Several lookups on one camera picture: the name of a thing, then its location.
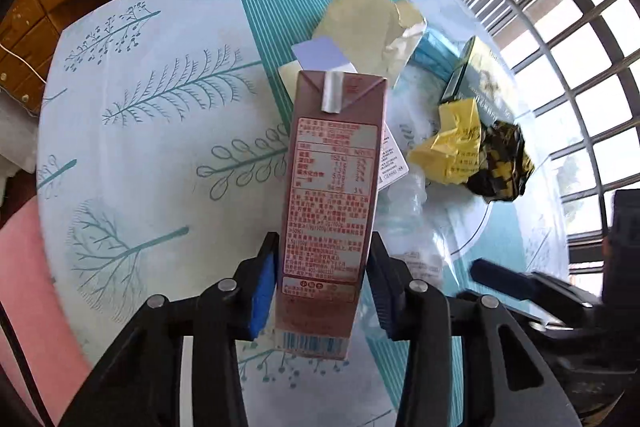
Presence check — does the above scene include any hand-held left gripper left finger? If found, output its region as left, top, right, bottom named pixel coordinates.
left=59, top=232, right=280, bottom=427

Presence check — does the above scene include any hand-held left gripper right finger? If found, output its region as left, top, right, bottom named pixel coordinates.
left=367, top=232, right=583, bottom=427

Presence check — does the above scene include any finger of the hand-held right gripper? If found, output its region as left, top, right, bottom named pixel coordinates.
left=472, top=258, right=601, bottom=313

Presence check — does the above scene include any clear plastic bag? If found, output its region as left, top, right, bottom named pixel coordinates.
left=372, top=77, right=476, bottom=293

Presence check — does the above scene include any black and gold wrapper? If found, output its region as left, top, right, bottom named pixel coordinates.
left=467, top=119, right=535, bottom=204

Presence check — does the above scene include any mauve drink carton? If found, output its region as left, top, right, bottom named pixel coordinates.
left=272, top=69, right=390, bottom=360

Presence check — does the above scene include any yellow wrapper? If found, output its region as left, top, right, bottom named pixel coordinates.
left=406, top=97, right=483, bottom=185

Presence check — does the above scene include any dark green box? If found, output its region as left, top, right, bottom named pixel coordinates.
left=440, top=36, right=521, bottom=122

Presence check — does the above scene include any light teal box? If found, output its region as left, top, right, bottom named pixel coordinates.
left=411, top=28, right=471, bottom=84

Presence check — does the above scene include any lavender and cream small box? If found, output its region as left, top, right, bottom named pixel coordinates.
left=277, top=36, right=358, bottom=100

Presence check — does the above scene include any pale yellow bag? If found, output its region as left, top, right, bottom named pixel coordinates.
left=311, top=0, right=428, bottom=90

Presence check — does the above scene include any light blue leaf print tablecloth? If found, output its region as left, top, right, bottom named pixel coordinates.
left=36, top=0, right=576, bottom=427

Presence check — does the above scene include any pink bed sheet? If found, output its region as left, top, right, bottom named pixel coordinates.
left=0, top=194, right=93, bottom=427

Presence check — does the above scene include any window with metal grille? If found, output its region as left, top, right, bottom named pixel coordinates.
left=440, top=0, right=640, bottom=298

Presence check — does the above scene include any white lace cover cloth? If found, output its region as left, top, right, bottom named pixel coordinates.
left=0, top=99, right=38, bottom=175

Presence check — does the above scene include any black cable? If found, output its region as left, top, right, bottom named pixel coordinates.
left=0, top=299, right=56, bottom=427

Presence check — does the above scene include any white power cable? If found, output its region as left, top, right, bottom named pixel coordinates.
left=0, top=44, right=49, bottom=104

